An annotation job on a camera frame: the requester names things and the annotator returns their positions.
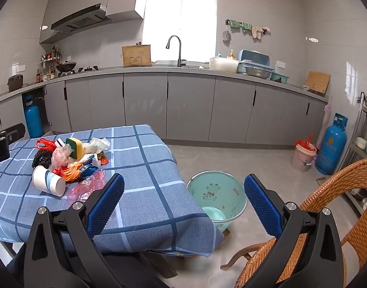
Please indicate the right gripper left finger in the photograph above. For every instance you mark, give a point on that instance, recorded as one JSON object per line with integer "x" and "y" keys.
{"x": 46, "y": 262}

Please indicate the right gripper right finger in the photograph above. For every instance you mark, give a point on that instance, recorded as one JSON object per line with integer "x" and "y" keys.
{"x": 306, "y": 250}

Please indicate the black mesh net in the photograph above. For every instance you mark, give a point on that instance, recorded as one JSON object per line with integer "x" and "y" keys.
{"x": 42, "y": 158}

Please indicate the white paper cup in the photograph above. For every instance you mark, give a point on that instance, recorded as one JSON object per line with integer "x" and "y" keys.
{"x": 46, "y": 181}

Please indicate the pink plastic bag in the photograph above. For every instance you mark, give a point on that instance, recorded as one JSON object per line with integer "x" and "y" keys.
{"x": 82, "y": 191}

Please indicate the orange blue snack wrapper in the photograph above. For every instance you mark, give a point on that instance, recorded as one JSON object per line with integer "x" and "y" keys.
{"x": 79, "y": 171}

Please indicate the yellow green sponge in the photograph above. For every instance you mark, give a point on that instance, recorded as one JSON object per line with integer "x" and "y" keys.
{"x": 77, "y": 148}

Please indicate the clear plastic bag red print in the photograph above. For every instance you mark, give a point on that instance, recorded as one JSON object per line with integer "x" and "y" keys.
{"x": 60, "y": 156}

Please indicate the red snack packet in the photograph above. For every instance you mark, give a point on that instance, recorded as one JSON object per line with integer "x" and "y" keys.
{"x": 102, "y": 158}

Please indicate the pink trash bucket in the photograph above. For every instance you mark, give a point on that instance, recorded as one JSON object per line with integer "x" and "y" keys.
{"x": 303, "y": 155}

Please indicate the grey kitchen cabinets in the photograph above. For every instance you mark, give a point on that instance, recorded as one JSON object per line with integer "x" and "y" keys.
{"x": 195, "y": 106}

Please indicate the blue gas cylinder under counter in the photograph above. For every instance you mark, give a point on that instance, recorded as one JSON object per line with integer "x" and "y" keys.
{"x": 33, "y": 118}

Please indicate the black rice cooker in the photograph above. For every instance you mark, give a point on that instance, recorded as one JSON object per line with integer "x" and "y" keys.
{"x": 15, "y": 82}

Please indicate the clear plastic bag white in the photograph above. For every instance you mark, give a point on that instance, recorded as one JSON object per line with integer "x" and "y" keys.
{"x": 96, "y": 145}

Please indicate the blue plaid tablecloth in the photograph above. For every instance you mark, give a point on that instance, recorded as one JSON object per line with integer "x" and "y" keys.
{"x": 156, "y": 212}

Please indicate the spice rack with bottles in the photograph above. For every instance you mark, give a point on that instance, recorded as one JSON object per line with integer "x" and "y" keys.
{"x": 47, "y": 69}

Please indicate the blue gas cylinder right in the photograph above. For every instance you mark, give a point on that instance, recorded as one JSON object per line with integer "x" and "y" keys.
{"x": 333, "y": 144}

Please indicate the teal enamel basin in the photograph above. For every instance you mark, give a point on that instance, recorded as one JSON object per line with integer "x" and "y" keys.
{"x": 220, "y": 194}

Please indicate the black wok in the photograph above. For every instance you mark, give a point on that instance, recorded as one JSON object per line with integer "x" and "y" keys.
{"x": 65, "y": 67}

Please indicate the wooden cutting board left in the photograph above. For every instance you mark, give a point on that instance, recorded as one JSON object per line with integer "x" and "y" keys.
{"x": 139, "y": 55}

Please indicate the wooden cutting board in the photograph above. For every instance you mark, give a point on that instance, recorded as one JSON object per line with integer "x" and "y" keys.
{"x": 139, "y": 55}
{"x": 318, "y": 81}

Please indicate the range hood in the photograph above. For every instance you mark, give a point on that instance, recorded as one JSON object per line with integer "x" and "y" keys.
{"x": 92, "y": 15}

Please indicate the wooden cutting board right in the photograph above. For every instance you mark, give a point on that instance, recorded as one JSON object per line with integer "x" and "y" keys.
{"x": 318, "y": 81}

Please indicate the small teal basket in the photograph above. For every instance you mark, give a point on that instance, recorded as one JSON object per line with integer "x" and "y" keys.
{"x": 277, "y": 77}

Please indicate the steel bowl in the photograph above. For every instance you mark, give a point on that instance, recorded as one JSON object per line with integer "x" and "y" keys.
{"x": 258, "y": 72}

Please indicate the blue dish rack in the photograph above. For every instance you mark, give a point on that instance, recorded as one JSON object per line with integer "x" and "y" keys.
{"x": 253, "y": 59}

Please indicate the white plastic tub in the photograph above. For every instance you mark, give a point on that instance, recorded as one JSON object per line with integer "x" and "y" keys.
{"x": 221, "y": 64}

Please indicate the hanging cloths on hooks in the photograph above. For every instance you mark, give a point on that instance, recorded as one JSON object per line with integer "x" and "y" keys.
{"x": 256, "y": 32}

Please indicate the pink mop handle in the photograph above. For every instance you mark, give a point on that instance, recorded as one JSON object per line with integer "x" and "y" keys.
{"x": 325, "y": 121}

